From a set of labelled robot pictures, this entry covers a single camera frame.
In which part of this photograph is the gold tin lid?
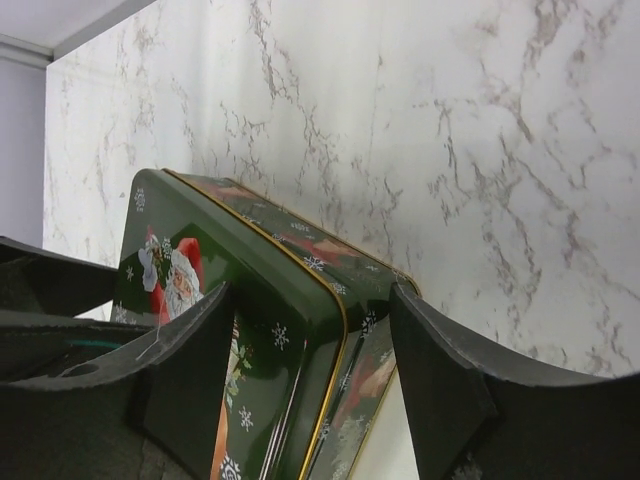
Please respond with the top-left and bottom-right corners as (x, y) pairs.
(111, 169), (347, 479)

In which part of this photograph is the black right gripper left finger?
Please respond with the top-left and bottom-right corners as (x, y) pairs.
(1, 284), (234, 479)

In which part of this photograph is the green christmas cookie tin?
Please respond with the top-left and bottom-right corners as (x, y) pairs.
(162, 168), (421, 480)

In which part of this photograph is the left aluminium frame post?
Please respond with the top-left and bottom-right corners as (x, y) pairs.
(0, 34), (54, 69)

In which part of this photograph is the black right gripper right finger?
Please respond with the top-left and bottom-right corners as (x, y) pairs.
(389, 285), (639, 479)

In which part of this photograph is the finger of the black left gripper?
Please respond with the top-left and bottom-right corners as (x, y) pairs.
(1, 236), (151, 383)

